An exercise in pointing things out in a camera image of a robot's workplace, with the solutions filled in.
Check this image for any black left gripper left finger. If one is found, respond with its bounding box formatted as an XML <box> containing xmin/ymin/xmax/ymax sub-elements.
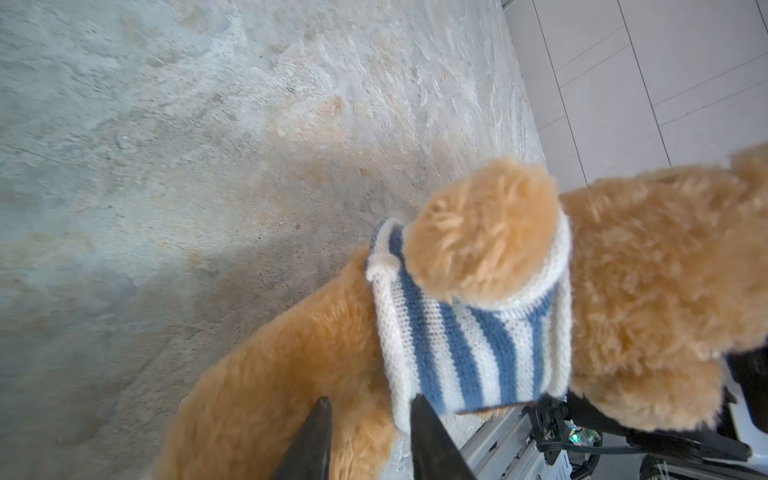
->
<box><xmin>271</xmin><ymin>397</ymin><xmax>333</xmax><ymax>480</ymax></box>

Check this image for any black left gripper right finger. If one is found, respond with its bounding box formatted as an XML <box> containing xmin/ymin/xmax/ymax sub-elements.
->
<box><xmin>410</xmin><ymin>394</ymin><xmax>475</xmax><ymax>480</ymax></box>

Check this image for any blue white striped knit sweater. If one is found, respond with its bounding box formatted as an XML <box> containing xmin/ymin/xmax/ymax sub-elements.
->
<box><xmin>365</xmin><ymin>213</ymin><xmax>573</xmax><ymax>433</ymax></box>

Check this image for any brown plush teddy bear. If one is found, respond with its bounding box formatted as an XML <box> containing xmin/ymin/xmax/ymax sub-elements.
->
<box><xmin>155</xmin><ymin>144</ymin><xmax>767</xmax><ymax>479</ymax></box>

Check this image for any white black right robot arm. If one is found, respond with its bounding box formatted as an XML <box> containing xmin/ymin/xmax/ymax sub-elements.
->
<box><xmin>526</xmin><ymin>347</ymin><xmax>767</xmax><ymax>479</ymax></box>

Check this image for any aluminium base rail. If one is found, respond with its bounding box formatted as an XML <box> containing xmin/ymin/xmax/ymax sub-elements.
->
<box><xmin>460</xmin><ymin>407</ymin><xmax>572</xmax><ymax>480</ymax></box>

